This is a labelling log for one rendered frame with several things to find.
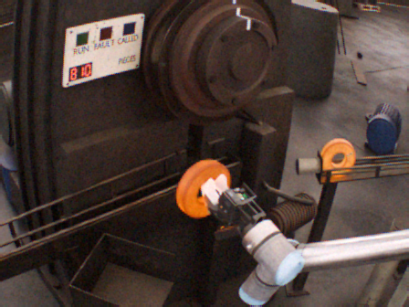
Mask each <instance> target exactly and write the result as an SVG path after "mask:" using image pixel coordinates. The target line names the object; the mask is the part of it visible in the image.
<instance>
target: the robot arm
mask: <svg viewBox="0 0 409 307"><path fill-rule="evenodd" d="M246 188H247V189H248V190H249V191H250V192H251V197H249V195H248V194H247V193H246V192H245V191H246V190H245V189H246ZM201 189H202V194H203V197H204V203H205V206H206V208H207V209H208V211H209V212H210V213H211V214H212V215H213V216H214V217H215V219H219V220H220V221H221V222H222V223H223V224H227V225H228V226H229V225H231V226H230V227H223V228H219V229H218V230H217V231H216V232H215V233H214V235H215V238H216V241H219V240H227V239H229V238H232V237H236V236H240V237H241V238H242V239H243V240H242V245H243V246H244V247H246V250H248V251H249V253H250V254H251V256H252V257H254V258H255V259H256V261H257V262H259V264H258V266H257V267H256V269H255V270H254V271H253V272H252V273H251V274H250V276H249V277H248V278H247V280H246V281H245V282H244V283H243V284H242V287H241V289H240V292H239V296H240V297H241V298H242V300H243V301H244V302H246V303H248V304H251V305H256V306H259V305H262V304H264V303H265V302H267V301H268V300H269V298H270V297H271V296H272V295H273V294H274V293H275V291H277V290H278V288H279V286H280V285H285V284H286V283H288V282H290V281H291V280H292V279H294V278H296V276H297V274H298V273H301V272H303V271H306V272H309V271H316V270H333V269H339V268H346V267H348V268H349V267H355V266H361V265H370V264H375V263H381V262H389V261H394V260H402V259H409V229H405V230H400V231H396V232H391V233H384V234H378V235H371V236H364V237H357V238H345V239H337V240H333V241H327V242H320V243H310V244H299V243H298V242H297V241H296V240H293V239H289V238H288V239H285V236H283V235H282V233H280V231H279V230H278V228H276V226H275V224H273V223H272V222H271V221H270V220H266V221H265V220H264V218H265V216H266V214H265V213H264V212H263V210H262V209H261V208H260V207H259V206H258V205H257V204H256V203H255V200H256V198H257V196H256V195H254V194H253V193H252V190H251V189H250V188H249V187H248V186H247V185H246V184H245V183H243V184H242V186H241V188H240V189H239V188H234V189H231V188H229V187H228V186H227V179H226V177H225V176H224V175H220V176H219V177H218V178H217V179H216V180H215V181H214V180H213V179H209V180H208V182H206V183H205V184H203V185H202V186H201Z"/></svg>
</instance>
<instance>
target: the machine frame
mask: <svg viewBox="0 0 409 307"><path fill-rule="evenodd" d="M166 1H167V0H15V8H14V9H15V11H14V23H13V40H12V42H13V43H12V59H11V60H12V63H11V65H12V68H11V69H12V71H11V73H12V76H11V79H12V80H11V83H12V85H11V88H12V90H11V93H12V97H11V98H12V117H13V121H12V123H13V134H14V144H15V154H16V170H17V178H18V184H19V190H20V195H21V200H22V207H23V211H24V213H26V212H28V211H29V210H32V209H33V208H36V207H40V206H43V205H44V204H47V203H49V202H53V201H54V200H58V199H59V198H61V197H64V196H66V195H70V194H72V193H73V192H77V191H79V190H80V189H84V188H85V187H88V186H90V185H94V184H97V183H98V182H100V181H101V182H102V181H104V180H106V179H108V178H110V177H113V176H114V175H115V176H116V175H119V174H122V173H123V172H126V171H128V170H131V169H132V168H134V167H137V166H141V165H143V164H147V163H149V162H151V161H153V160H156V159H158V158H161V157H164V156H165V155H168V154H171V153H173V152H176V151H180V150H182V149H185V151H186V152H187V140H188V132H190V133H192V134H193V135H194V142H195V148H194V155H192V156H189V157H186V152H185V153H181V154H178V155H176V156H174V157H171V173H172V174H174V173H177V172H179V171H182V170H184V169H187V168H190V167H192V166H193V165H194V164H196V163H198V162H200V161H203V160H214V159H213V151H214V145H213V144H211V145H206V142H210V141H213V140H215V139H218V138H222V137H225V140H224V141H222V142H219V149H218V157H220V158H221V157H224V156H226V151H228V152H230V153H232V154H234V155H235V156H237V157H238V158H239V152H240V144H241V138H242V131H243V126H244V124H245V123H247V121H244V120H241V119H238V118H236V117H233V118H232V119H231V120H229V121H227V122H220V123H217V124H212V125H195V124H191V123H189V122H183V121H181V120H180V119H179V118H178V117H176V116H175V115H174V114H172V113H170V112H168V111H167V110H165V109H164V108H161V106H160V105H159V104H158V103H157V102H156V101H155V100H154V99H153V98H152V95H151V93H150V92H149V91H148V89H147V87H148V86H147V84H146V81H145V78H144V75H143V73H142V67H141V64H140V61H139V67H138V68H136V69H127V70H125V71H123V72H118V73H113V74H109V75H107V76H105V77H100V78H96V79H91V80H89V81H84V82H80V83H77V84H75V85H72V86H68V87H63V83H62V82H63V73H64V72H63V68H64V55H65V44H66V33H67V29H68V28H71V27H76V26H83V25H86V24H92V23H94V22H100V21H103V20H110V19H112V18H117V17H124V16H134V15H138V14H143V15H144V19H143V27H142V34H144V31H145V29H146V27H147V26H148V23H149V22H150V20H151V19H152V17H153V15H154V13H155V12H156V11H157V9H159V7H160V6H162V5H163V4H164V2H166ZM264 1H266V3H267V5H268V7H269V8H270V10H271V12H272V14H273V16H274V18H275V19H276V23H277V29H278V60H277V65H276V67H275V72H274V74H273V76H272V79H271V80H270V81H269V83H268V87H265V88H264V89H263V92H261V93H260V94H259V95H258V96H257V98H256V99H255V100H254V101H253V102H252V103H251V104H250V105H249V106H248V108H245V110H246V111H248V112H249V113H250V114H251V115H252V116H253V117H255V118H256V119H257V120H261V121H262V122H265V123H267V125H269V126H271V127H273V128H275V129H276V130H277V137H276V141H275V147H274V153H273V158H272V164H271V168H270V173H269V179H268V184H267V186H268V187H273V188H275V189H277V190H278V191H279V190H280V185H281V181H282V175H283V171H284V166H285V162H286V157H287V147H288V138H289V134H290V124H291V119H292V115H293V114H292V110H293V106H294V97H295V91H294V90H291V89H289V88H288V87H286V86H285V84H286V81H285V79H286V75H287V72H286V70H287V66H288V64H287V62H288V46H289V43H288V42H289V33H290V32H289V30H290V22H291V21H290V19H291V7H292V6H291V4H292V1H291V0H264ZM163 177H167V176H166V175H165V171H164V161H162V162H159V163H158V164H154V165H151V166H150V167H147V168H145V169H144V168H142V169H140V170H139V171H136V172H134V173H131V174H130V175H126V176H124V177H123V178H118V179H116V180H115V189H116V193H117V196H120V195H122V194H124V193H125V194H126V193H128V192H130V191H132V190H134V189H135V188H138V187H143V186H144V185H148V184H149V183H152V182H153V181H156V180H158V179H161V178H163ZM112 198H113V197H112V196H111V192H110V183H108V184H105V185H101V186H99V187H97V188H96V187H95V188H93V189H91V190H89V191H88V192H87V191H86V192H85V193H83V194H80V195H77V196H74V197H71V198H70V199H68V200H65V201H63V202H62V206H63V210H64V215H65V216H66V217H68V216H71V215H72V214H76V213H78V212H81V211H82V210H84V209H87V208H90V207H93V206H95V205H98V204H101V203H102V202H104V201H108V200H110V199H112ZM60 219H61V218H60V214H59V211H58V204H55V205H54V206H50V207H46V208H45V209H42V210H40V211H37V212H36V213H34V214H30V215H29V216H26V217H25V222H26V229H27V232H29V231H32V230H35V229H38V228H41V227H43V226H45V225H47V224H51V223H52V222H55V221H57V220H60ZM205 222H206V217H199V218H195V217H190V216H189V215H188V214H186V213H185V212H184V211H183V210H180V211H178V212H176V213H174V214H172V215H169V216H167V217H164V218H162V219H160V220H156V221H154V222H152V223H151V224H148V225H145V226H143V227H142V228H137V229H136V230H132V231H131V232H129V233H128V232H127V233H126V234H123V235H120V236H118V238H122V239H125V240H129V241H131V242H135V243H138V244H141V245H144V246H147V247H151V248H155V249H160V250H163V251H166V252H170V253H173V254H175V264H174V273H175V274H174V283H173V286H172V288H171V289H170V292H169V294H168V295H167V297H166V300H165V302H164V303H163V306H162V307H165V306H166V305H170V304H173V303H174V302H178V301H180V300H183V299H185V298H188V297H189V296H193V295H195V294H197V292H198V286H199V280H200V266H201V259H202V252H203V245H204V237H205ZM242 240H243V239H242V238H241V237H240V236H236V237H232V238H229V239H228V240H227V242H226V245H225V253H224V258H223V264H222V269H221V275H220V280H219V284H220V283H222V282H224V281H227V280H229V279H231V278H233V277H235V276H237V275H239V274H240V273H243V272H245V271H247V270H250V269H251V268H253V267H255V266H256V265H257V261H256V259H255V258H254V257H252V256H251V254H250V253H249V251H248V250H246V247H244V246H243V245H242ZM37 270H38V272H39V274H40V275H41V276H42V278H43V280H44V281H45V282H46V284H47V286H48V287H49V289H50V290H51V291H52V292H53V294H54V295H55V297H56V298H57V300H58V301H59V303H60V304H61V306H63V307H71V305H70V299H69V297H68V291H67V286H66V283H65V279H64V276H63V271H62V268H61V264H60V259H58V260H57V261H53V262H50V263H49V264H46V265H43V266H41V267H39V268H37Z"/></svg>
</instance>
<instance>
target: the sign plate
mask: <svg viewBox="0 0 409 307"><path fill-rule="evenodd" d="M143 19H144V15H143V14H138V15H134V16H124V17H117V18H112V19H110V20H103V21H100V22H94V23H92V24H86V25H83V26H76V27H71V28H68V29H67V33H66V44H65V55H64V68H63V72H64V73H63V82H62V83H63V87H68V86H72V85H75V84H77V83H80V82H84V81H89V80H91V79H96V78H100V77H105V76H107V75H109V74H113V73H118V72H123V71H125V70H127V69H136V68H138V67H139V61H140V49H141V47H142V27H143ZM130 23H136V24H135V33H133V34H128V35H125V36H124V29H125V25H128V24H130ZM106 27H112V33H111V38H109V39H102V40H100V37H101V29H104V28H106ZM87 32H89V35H88V39H89V40H88V44H84V45H80V46H78V47H77V44H78V43H77V39H78V34H85V33H87ZM89 64H90V68H89V66H87V65H89ZM85 67H86V70H85ZM73 69H74V70H73ZM75 69H77V73H76V70H75ZM72 70H73V71H72ZM82 70H83V71H82ZM71 71H72V74H73V73H76V74H74V75H72V74H71ZM85 71H86V74H89V75H88V76H86V75H85ZM89 71H90V72H89ZM82 72H83V73H84V75H83V76H82ZM71 75H72V79H71V78H70V77H71ZM75 77H76V78H75ZM74 78H75V79H74Z"/></svg>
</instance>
